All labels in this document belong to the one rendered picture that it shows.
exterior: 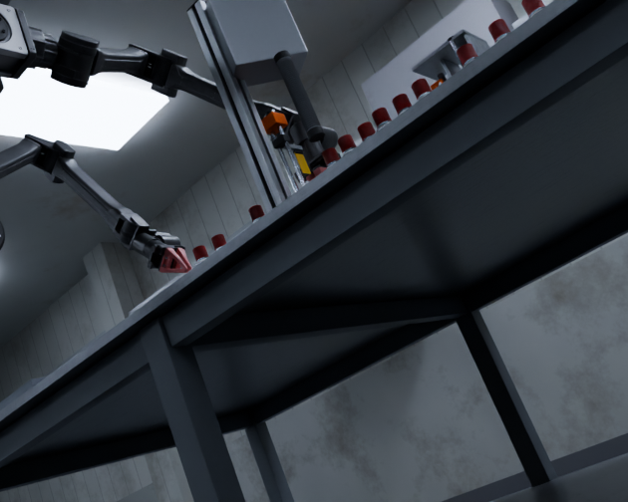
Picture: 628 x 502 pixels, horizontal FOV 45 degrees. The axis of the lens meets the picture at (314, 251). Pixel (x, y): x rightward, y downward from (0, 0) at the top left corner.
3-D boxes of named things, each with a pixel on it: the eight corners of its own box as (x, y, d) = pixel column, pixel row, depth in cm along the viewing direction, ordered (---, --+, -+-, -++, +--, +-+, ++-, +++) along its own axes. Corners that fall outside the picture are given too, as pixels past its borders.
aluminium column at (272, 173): (321, 264, 154) (212, 3, 174) (307, 264, 151) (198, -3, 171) (305, 274, 157) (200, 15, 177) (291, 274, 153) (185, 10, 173)
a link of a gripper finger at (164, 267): (204, 258, 198) (181, 245, 203) (183, 258, 192) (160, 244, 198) (197, 282, 199) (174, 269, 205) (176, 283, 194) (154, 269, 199)
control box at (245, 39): (308, 51, 167) (278, -17, 172) (235, 65, 161) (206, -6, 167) (299, 79, 176) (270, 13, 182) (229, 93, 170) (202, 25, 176)
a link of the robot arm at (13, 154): (21, 155, 230) (31, 125, 226) (62, 175, 231) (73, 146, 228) (-61, 195, 188) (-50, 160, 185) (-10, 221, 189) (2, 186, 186)
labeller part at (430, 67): (487, 43, 162) (485, 40, 162) (464, 31, 153) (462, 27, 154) (438, 81, 170) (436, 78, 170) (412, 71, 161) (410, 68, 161)
